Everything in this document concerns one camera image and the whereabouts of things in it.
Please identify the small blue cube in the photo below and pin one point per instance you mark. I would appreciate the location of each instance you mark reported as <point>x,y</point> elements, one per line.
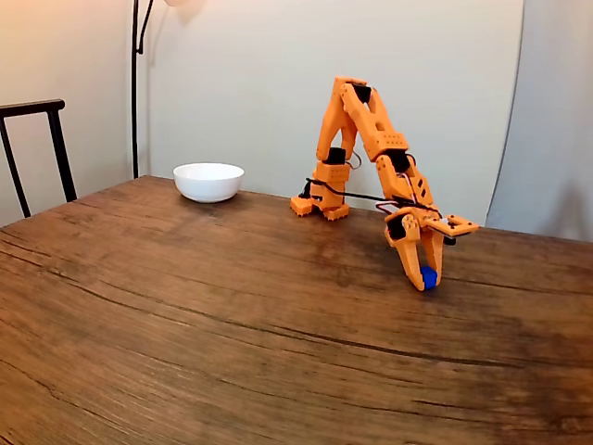
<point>429,278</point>

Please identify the white bowl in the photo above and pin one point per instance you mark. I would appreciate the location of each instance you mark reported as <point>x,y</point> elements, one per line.
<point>208,183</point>

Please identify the white backdrop sheet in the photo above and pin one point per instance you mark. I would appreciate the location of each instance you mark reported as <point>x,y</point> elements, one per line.
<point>278,69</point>

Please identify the black floor lamp pole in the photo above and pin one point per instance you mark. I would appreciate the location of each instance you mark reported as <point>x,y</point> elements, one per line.
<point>135,116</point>

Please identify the black chair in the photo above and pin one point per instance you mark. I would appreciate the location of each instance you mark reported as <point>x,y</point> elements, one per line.
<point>32,106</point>

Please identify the orange camera mount with camera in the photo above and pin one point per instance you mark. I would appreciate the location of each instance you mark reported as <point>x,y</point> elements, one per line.
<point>465,225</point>

